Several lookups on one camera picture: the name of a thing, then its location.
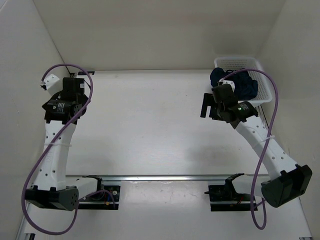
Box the navy blue shorts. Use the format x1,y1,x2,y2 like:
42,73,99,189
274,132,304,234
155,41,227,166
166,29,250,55
210,67,259,101

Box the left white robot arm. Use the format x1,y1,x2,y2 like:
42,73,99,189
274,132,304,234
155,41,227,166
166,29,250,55
22,74,105,211

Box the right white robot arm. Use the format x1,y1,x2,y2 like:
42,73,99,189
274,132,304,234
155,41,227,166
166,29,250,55
200,84,313,208

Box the white plastic mesh basket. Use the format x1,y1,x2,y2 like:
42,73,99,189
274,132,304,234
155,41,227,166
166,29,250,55
214,56,273,107

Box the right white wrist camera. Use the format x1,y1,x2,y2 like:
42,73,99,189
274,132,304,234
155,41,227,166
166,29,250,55
218,78,235,90

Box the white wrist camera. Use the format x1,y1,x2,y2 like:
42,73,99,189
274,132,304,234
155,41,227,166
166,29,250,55
40,74,63,96
218,78,235,90

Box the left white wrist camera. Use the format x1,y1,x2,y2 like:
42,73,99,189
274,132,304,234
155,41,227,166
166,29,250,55
40,74,63,96

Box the aluminium right side rail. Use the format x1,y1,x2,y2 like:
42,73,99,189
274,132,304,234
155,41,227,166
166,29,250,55
256,105,270,130

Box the aluminium rail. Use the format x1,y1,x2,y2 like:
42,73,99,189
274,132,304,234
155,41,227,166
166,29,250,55
65,174,253,183
256,105,270,130

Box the aluminium front rail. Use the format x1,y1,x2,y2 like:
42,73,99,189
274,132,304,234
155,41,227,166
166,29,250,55
65,174,253,183

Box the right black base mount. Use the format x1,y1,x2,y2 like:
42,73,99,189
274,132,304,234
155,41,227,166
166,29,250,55
205,173,251,212

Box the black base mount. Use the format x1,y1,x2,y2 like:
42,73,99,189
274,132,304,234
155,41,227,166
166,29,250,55
205,173,251,212
78,175,121,211

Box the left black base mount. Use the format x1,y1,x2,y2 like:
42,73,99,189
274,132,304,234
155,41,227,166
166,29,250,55
78,175,121,211

